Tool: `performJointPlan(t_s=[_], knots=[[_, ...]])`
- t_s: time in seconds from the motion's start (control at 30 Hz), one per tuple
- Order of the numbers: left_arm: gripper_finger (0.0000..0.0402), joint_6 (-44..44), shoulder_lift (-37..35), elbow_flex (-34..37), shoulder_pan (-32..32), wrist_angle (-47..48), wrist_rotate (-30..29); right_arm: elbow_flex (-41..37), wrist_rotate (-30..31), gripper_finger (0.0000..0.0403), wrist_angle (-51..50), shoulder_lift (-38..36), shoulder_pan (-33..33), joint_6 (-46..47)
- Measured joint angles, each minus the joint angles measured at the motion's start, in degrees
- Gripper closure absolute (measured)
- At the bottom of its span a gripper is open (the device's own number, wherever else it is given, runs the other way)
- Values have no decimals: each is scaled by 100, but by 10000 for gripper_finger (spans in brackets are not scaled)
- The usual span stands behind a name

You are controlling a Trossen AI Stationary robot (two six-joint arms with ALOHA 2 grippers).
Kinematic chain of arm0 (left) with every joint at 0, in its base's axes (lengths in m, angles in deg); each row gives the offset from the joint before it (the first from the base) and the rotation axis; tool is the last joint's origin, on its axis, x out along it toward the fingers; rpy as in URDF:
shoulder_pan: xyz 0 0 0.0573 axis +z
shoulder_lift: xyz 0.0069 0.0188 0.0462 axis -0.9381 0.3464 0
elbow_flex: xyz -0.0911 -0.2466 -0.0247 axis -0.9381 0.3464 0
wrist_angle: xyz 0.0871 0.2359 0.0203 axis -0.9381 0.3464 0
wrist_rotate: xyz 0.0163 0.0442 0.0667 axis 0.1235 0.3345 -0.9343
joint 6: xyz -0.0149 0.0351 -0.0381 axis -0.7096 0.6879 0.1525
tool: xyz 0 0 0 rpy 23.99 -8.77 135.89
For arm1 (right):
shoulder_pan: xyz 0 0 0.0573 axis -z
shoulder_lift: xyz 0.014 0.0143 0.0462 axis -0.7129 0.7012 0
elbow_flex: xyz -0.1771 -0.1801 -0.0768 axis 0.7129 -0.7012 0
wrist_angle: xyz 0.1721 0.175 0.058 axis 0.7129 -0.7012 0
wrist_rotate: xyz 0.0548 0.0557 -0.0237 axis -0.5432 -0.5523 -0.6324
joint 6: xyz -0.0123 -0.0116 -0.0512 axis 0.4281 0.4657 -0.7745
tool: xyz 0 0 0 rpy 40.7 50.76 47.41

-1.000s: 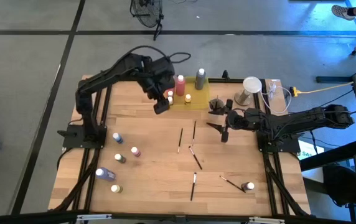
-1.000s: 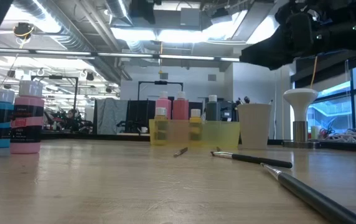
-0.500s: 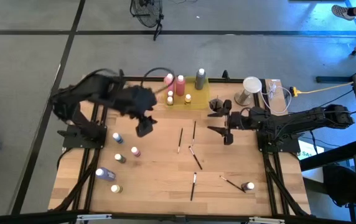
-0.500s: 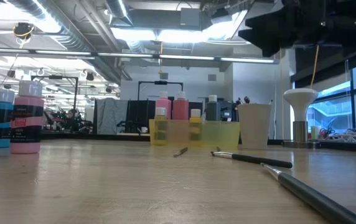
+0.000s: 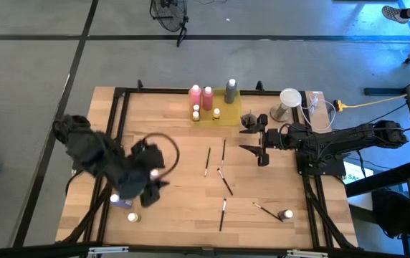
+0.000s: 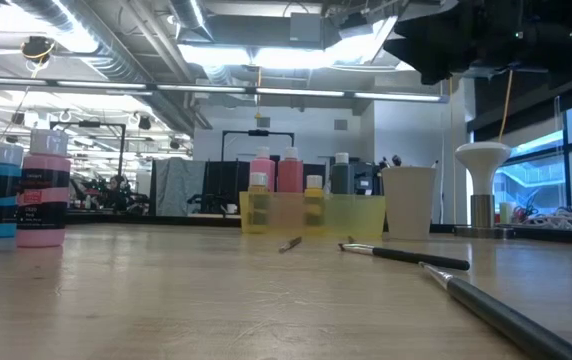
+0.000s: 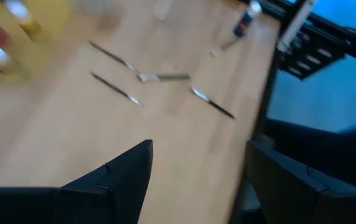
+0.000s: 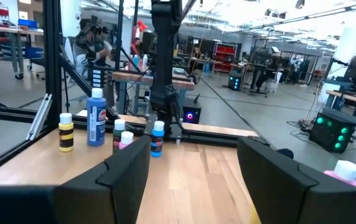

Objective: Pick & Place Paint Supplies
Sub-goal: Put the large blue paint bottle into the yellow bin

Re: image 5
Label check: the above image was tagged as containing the black office chair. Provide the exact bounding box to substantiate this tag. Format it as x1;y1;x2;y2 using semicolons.
371;188;410;239

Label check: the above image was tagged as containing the black aluminium table frame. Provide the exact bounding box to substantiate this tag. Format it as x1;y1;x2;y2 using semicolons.
0;79;410;258

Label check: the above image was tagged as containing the black floor fan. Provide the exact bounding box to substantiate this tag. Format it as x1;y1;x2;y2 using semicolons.
149;0;190;47

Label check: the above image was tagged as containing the large pink paint bottle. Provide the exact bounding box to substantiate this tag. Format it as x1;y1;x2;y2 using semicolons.
189;84;202;108

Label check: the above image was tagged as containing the white cable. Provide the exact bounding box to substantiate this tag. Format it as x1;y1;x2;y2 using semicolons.
300;92;337;132

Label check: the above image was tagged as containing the beige paper cup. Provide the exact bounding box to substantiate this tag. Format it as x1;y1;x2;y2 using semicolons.
239;112;259;130

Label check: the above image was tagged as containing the large blue paint bottle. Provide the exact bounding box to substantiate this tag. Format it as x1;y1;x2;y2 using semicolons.
109;193;134;210

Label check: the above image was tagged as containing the silver aluminium bracket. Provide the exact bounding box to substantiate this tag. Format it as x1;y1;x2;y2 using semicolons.
286;249;330;258
88;246;129;255

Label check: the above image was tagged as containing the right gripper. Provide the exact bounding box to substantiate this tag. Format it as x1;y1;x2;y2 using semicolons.
239;113;288;168

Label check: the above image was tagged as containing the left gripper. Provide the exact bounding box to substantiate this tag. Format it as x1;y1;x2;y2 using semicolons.
117;140;171;208

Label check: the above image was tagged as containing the large red paint bottle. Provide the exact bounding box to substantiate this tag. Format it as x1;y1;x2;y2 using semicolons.
201;85;214;112

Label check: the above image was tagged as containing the white dome metal lamp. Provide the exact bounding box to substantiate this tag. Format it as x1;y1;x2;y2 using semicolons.
270;87;303;123

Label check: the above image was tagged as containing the white green floor label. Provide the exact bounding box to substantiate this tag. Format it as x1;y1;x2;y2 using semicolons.
343;163;374;186

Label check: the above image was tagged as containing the translucent yellow plastic tray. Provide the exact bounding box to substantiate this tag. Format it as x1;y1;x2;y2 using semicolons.
189;87;244;127

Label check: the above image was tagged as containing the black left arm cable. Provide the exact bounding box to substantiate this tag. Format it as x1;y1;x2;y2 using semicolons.
142;132;181;179

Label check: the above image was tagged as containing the yellow extension cord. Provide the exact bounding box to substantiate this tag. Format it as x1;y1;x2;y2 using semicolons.
335;93;409;112

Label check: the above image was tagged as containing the large grey paint bottle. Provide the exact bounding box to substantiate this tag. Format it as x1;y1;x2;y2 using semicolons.
224;78;238;105

